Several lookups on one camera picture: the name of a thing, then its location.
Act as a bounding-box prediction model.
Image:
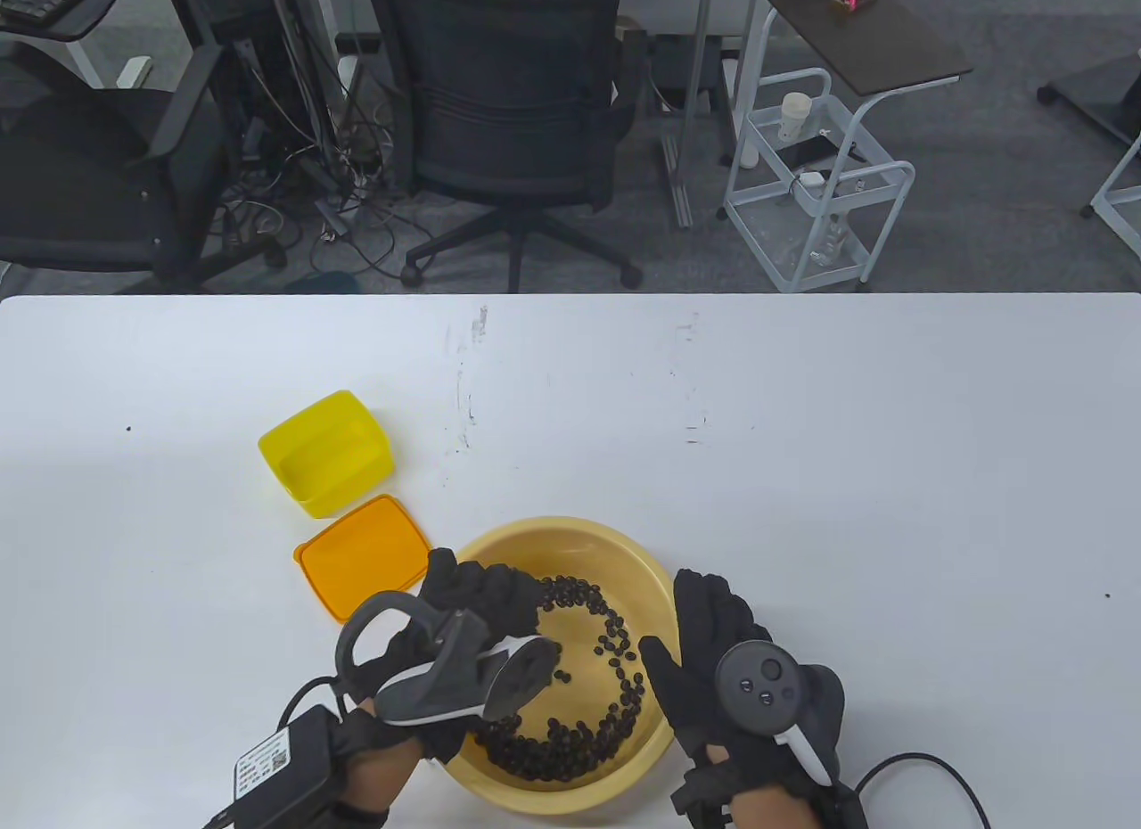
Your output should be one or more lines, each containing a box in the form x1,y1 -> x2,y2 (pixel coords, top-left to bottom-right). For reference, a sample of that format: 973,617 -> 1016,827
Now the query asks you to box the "person's right hand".
638,569 -> 843,790

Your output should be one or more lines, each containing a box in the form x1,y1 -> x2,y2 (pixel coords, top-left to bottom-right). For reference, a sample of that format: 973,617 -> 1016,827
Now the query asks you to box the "person's left hand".
343,548 -> 546,767

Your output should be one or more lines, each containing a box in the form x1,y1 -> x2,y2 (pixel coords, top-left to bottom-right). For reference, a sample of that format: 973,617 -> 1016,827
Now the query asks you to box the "yellow plastic basin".
437,516 -> 680,816

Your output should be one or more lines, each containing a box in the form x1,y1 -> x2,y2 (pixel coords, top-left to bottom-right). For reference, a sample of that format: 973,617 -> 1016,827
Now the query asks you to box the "orange container lid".
293,494 -> 433,623

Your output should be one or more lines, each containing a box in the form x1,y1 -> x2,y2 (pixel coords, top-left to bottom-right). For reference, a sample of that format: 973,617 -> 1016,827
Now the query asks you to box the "pile of dark coffee beans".
472,575 -> 647,784

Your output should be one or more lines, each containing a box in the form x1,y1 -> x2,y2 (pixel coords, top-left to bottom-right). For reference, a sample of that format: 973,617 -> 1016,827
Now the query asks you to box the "yellow plastic container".
258,390 -> 395,520

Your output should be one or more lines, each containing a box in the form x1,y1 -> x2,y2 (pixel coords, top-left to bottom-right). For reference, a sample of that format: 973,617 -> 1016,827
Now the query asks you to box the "person's right forearm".
729,783 -> 821,829

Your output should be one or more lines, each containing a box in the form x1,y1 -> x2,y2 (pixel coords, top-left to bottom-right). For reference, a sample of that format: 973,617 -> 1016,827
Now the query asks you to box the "grey right hand controller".
715,640 -> 846,787

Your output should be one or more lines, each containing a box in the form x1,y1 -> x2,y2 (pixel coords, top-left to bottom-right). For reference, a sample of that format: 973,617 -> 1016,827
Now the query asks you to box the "grey hand controller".
715,640 -> 846,787
334,590 -> 562,727

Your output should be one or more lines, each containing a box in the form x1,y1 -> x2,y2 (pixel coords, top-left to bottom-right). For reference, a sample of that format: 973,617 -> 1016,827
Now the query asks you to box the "grey left hand controller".
334,590 -> 562,727

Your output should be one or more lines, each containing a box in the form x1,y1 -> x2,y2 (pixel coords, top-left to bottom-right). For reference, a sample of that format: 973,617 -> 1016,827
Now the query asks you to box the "black mesh office chair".
361,0 -> 644,293

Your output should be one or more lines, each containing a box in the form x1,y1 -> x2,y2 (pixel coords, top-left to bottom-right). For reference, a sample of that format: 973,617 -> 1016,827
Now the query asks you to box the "black phone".
774,134 -> 866,168

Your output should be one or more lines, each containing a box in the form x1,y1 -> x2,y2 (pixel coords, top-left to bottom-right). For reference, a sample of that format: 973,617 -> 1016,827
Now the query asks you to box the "black computer tower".
192,27 -> 313,152

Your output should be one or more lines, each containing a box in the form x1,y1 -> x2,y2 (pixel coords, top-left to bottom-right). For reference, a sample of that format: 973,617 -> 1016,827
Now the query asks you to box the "black floor box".
655,37 -> 725,112

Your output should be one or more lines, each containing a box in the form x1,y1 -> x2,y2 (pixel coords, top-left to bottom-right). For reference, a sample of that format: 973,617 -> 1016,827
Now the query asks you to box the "black armrest office chair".
0,40 -> 288,295

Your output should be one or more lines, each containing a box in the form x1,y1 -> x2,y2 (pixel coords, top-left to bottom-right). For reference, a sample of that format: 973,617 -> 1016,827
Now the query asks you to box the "aluminium profile stand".
660,0 -> 727,231

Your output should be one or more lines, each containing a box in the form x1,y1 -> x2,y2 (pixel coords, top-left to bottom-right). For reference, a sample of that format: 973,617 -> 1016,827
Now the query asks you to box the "dark top side table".
1037,52 -> 1141,261
733,0 -> 974,168

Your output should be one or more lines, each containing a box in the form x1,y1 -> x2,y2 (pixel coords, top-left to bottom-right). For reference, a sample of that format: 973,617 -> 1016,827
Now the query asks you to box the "grey desk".
0,0 -> 144,90

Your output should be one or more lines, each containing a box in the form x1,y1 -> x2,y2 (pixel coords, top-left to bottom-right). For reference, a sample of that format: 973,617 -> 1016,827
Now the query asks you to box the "black right wrist camera unit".
670,762 -> 870,829

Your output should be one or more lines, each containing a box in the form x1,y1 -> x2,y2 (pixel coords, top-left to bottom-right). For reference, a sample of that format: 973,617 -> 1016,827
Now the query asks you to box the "black wrist camera unit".
203,677 -> 393,829
670,762 -> 870,829

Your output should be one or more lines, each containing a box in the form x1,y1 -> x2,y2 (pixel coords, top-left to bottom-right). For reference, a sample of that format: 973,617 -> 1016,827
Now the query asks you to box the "black cable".
856,751 -> 992,829

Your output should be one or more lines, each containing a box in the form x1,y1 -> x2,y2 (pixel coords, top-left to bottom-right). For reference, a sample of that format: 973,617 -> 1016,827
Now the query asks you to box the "black left wrist camera unit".
203,677 -> 393,829

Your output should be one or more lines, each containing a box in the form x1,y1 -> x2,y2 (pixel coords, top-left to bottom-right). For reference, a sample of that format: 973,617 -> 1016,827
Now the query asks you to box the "tangle of floor cables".
214,27 -> 429,277

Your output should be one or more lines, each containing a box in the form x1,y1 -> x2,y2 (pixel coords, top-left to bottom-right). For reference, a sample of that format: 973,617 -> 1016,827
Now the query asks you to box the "white wire utility cart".
720,67 -> 916,293

